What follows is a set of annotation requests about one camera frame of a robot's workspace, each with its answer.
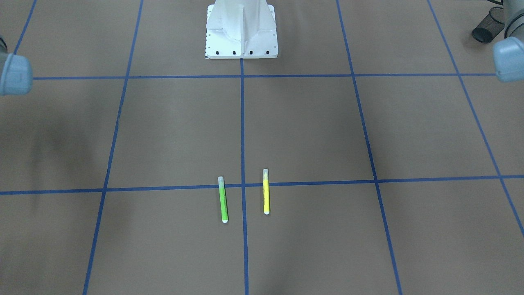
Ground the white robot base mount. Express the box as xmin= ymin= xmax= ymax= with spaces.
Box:
xmin=205 ymin=0 xmax=279 ymax=59

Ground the yellow highlighter pen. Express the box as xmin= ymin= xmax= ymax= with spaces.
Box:
xmin=262 ymin=168 xmax=270 ymax=215

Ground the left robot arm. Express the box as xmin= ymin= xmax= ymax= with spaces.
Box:
xmin=493 ymin=0 xmax=524 ymax=82

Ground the black mesh pen cup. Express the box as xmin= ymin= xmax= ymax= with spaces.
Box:
xmin=471 ymin=6 xmax=505 ymax=44

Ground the green highlighter pen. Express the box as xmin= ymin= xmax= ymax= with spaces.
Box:
xmin=217 ymin=176 xmax=229 ymax=224

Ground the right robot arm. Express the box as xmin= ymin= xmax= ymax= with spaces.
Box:
xmin=0 ymin=37 xmax=33 ymax=96

